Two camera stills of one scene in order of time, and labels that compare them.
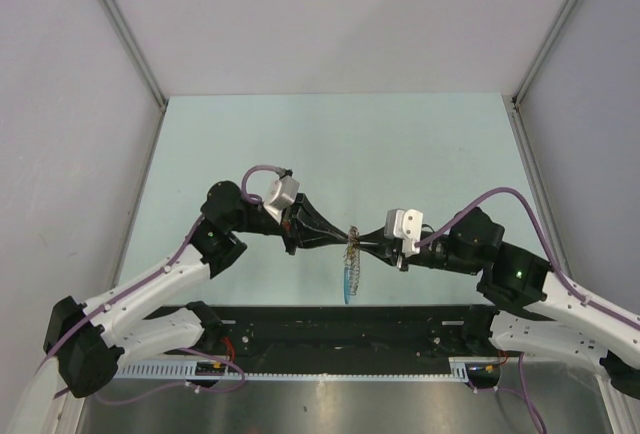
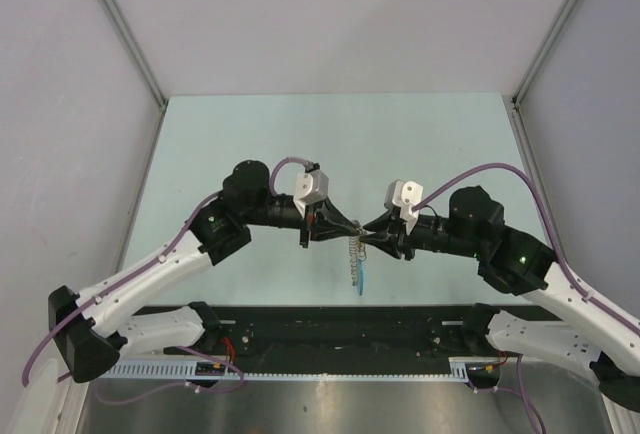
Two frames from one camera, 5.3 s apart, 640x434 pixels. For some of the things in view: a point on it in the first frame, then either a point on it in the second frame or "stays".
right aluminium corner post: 558,27 stays
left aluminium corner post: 123,25 stays
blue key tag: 346,285 -> 360,276
